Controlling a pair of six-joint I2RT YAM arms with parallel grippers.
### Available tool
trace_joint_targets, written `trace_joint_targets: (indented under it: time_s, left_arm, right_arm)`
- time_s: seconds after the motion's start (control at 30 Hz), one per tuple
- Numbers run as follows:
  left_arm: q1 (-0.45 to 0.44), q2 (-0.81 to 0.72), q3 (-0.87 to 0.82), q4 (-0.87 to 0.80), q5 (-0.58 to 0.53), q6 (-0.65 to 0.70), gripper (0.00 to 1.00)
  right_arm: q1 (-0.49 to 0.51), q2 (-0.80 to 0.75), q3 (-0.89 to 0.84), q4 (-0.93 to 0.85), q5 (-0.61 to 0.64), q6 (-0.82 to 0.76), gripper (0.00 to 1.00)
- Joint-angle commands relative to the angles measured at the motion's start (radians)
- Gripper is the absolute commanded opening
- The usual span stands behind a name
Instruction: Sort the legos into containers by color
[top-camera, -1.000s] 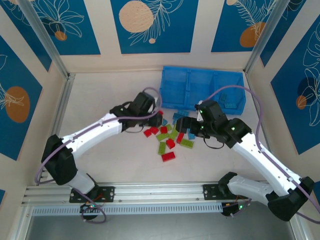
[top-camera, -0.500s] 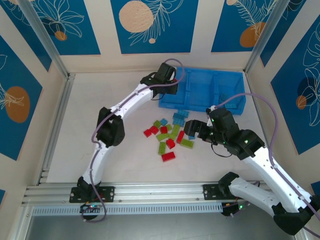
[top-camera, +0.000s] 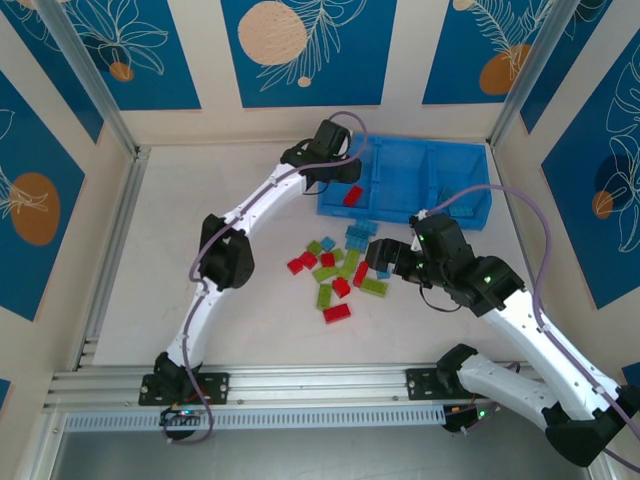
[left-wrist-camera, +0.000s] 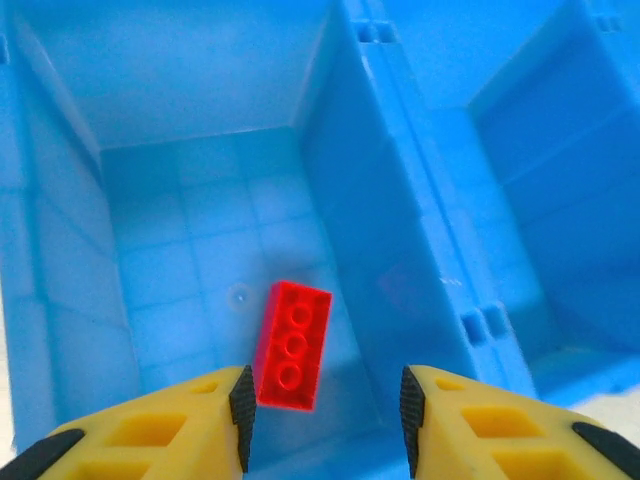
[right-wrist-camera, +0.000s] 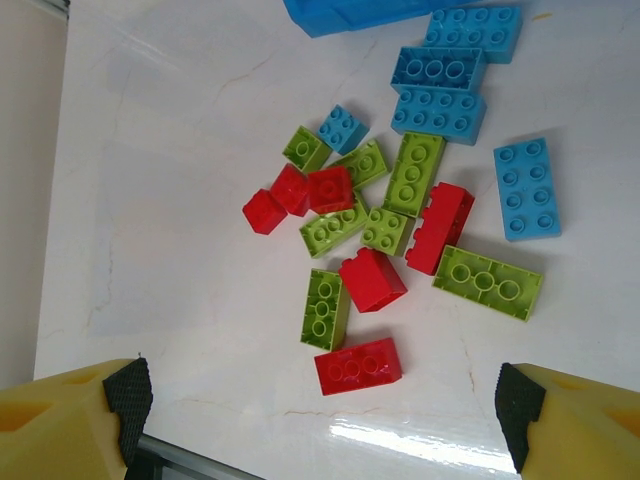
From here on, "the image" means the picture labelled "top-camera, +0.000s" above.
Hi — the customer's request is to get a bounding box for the large blue lego brick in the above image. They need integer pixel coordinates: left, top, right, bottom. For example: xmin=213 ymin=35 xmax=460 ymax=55
xmin=347 ymin=219 xmax=380 ymax=240

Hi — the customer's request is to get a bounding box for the long green lego brick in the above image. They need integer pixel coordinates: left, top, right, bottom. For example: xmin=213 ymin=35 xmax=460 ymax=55
xmin=338 ymin=248 xmax=361 ymax=280

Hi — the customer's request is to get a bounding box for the blue divided plastic bin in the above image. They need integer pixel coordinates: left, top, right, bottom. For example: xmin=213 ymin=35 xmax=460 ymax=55
xmin=315 ymin=132 xmax=494 ymax=231

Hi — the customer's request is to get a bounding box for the long red lego brick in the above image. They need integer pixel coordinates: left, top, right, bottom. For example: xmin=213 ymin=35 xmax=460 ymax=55
xmin=322 ymin=302 xmax=352 ymax=325

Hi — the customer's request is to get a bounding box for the black controller board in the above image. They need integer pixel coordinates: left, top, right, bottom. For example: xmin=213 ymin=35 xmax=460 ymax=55
xmin=442 ymin=403 xmax=496 ymax=435
xmin=159 ymin=407 xmax=205 ymax=432

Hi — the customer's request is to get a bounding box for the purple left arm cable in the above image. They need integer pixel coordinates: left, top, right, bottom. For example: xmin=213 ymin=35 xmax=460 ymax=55
xmin=162 ymin=110 xmax=370 ymax=446

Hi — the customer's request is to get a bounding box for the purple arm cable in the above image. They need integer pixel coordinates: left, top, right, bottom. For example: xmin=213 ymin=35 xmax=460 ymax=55
xmin=162 ymin=110 xmax=370 ymax=446
xmin=422 ymin=184 xmax=640 ymax=439

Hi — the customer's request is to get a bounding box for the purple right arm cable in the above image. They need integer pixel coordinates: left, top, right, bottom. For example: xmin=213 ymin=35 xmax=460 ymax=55
xmin=422 ymin=184 xmax=640 ymax=439

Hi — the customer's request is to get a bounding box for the blue floral wall poster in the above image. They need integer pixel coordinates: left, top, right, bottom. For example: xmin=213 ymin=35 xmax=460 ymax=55
xmin=0 ymin=0 xmax=105 ymax=145
xmin=542 ymin=44 xmax=640 ymax=311
xmin=221 ymin=0 xmax=399 ymax=109
xmin=62 ymin=0 xmax=203 ymax=112
xmin=422 ymin=0 xmax=571 ymax=106
xmin=519 ymin=0 xmax=616 ymax=135
xmin=0 ymin=69 xmax=86 ymax=322

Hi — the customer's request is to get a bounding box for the wide aluminium frame rail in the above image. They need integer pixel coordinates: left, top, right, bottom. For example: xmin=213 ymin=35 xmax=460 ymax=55
xmin=42 ymin=363 xmax=546 ymax=409

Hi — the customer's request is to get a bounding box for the aluminium frame post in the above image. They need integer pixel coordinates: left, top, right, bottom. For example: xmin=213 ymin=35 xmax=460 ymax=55
xmin=33 ymin=0 xmax=140 ymax=157
xmin=487 ymin=0 xmax=576 ymax=149

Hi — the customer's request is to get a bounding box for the grey slotted cable duct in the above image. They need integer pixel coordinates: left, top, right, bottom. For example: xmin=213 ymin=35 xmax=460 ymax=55
xmin=63 ymin=405 xmax=447 ymax=432

